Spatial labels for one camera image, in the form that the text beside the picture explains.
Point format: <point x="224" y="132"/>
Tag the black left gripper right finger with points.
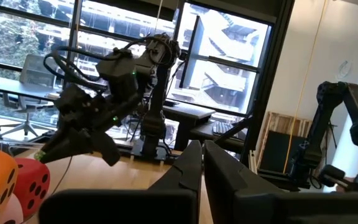
<point x="225" y="180"/>

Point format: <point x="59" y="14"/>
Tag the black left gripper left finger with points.
<point x="182" y="174"/>

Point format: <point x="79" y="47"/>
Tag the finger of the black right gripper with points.
<point x="73" y="151"/>
<point x="64" y="140"/>

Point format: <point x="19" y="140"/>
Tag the small green translucent die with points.
<point x="39" y="155"/>

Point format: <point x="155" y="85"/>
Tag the large red foam die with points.
<point x="26" y="174"/>

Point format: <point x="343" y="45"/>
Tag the large pink foam die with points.
<point x="11" y="211"/>

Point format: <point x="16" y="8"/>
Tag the background black robot arm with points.
<point x="331" y="96"/>

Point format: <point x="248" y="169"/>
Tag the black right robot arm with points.
<point x="154" y="124"/>

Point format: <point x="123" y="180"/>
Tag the black keyboard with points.
<point x="224" y="128"/>

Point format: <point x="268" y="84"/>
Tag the black panel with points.
<point x="278" y="149"/>

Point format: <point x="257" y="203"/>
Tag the dark office desk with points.
<point x="11" y="87"/>
<point x="185" y="112"/>

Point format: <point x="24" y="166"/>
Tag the grey office chair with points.
<point x="36" y="70"/>

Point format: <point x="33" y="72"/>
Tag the black monitor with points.
<point x="191" y="53"/>

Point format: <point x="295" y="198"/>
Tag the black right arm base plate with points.
<point x="135" y="154"/>

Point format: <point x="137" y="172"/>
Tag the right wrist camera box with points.
<point x="117" y="68"/>

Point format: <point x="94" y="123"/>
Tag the wooden frame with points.
<point x="278" y="121"/>

